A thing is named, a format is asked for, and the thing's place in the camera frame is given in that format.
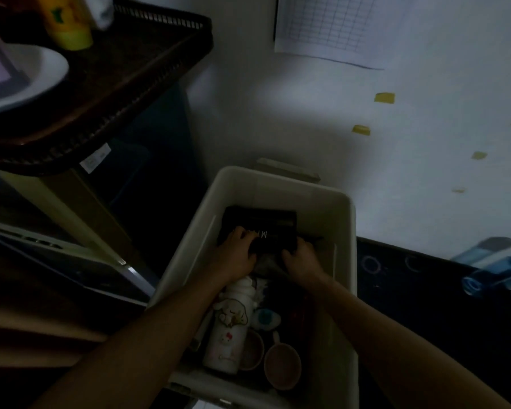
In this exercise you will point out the person's right hand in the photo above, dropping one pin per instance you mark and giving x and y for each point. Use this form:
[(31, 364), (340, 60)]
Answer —
[(302, 261)]

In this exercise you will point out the person's left hand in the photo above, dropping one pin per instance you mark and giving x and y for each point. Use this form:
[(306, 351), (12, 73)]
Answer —
[(234, 255)]

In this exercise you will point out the white lotion bottle teal cap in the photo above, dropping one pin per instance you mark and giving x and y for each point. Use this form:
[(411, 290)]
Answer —
[(266, 319)]

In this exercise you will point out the white plastic storage bin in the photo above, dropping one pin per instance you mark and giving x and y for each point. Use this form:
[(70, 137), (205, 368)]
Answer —
[(247, 187)]

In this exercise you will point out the cream plush covered bottle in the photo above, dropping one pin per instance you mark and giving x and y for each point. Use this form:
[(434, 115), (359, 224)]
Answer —
[(228, 327)]

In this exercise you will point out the blue plastic bottle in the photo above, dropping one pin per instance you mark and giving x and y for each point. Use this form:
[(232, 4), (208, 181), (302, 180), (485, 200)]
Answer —
[(498, 272)]

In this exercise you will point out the person's left forearm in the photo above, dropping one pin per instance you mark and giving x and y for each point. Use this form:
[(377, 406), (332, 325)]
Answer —
[(136, 349)]

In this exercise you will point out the person's right forearm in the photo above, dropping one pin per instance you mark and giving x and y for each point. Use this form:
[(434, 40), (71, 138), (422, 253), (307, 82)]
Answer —
[(409, 353)]

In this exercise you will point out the white sticker label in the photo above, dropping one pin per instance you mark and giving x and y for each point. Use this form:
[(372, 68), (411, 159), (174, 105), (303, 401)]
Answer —
[(95, 158)]

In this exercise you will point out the black woven tray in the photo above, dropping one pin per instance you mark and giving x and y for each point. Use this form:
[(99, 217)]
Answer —
[(132, 68)]

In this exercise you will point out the clipped paper sheet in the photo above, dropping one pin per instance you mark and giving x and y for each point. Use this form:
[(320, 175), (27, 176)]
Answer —
[(336, 29)]

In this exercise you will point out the white shallow dish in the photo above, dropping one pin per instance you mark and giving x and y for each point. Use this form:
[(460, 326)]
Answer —
[(42, 72)]

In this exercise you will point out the orange yellow bottle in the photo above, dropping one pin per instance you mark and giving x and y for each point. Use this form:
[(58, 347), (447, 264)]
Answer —
[(66, 23)]

